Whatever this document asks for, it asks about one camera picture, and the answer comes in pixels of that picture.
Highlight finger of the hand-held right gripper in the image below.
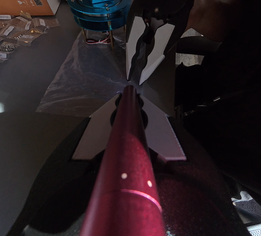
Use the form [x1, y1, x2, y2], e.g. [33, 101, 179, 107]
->
[139, 23, 176, 86]
[125, 15, 151, 82]

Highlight blue toy robot arm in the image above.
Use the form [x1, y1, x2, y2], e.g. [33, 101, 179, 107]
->
[67, 0, 132, 49]

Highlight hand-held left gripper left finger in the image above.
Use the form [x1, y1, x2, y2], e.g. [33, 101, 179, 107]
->
[71, 94, 123, 160]

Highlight clear plastic bag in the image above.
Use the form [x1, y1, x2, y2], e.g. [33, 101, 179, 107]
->
[36, 30, 143, 117]

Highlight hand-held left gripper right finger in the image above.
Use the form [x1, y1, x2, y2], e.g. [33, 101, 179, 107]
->
[139, 95, 187, 162]

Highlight pile of small parts bags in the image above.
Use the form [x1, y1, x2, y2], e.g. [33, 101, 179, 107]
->
[0, 10, 60, 63]

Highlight person's right hand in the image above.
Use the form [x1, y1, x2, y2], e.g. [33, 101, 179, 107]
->
[184, 0, 231, 43]

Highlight striped servo cable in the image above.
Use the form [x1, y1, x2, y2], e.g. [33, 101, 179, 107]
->
[86, 32, 114, 45]

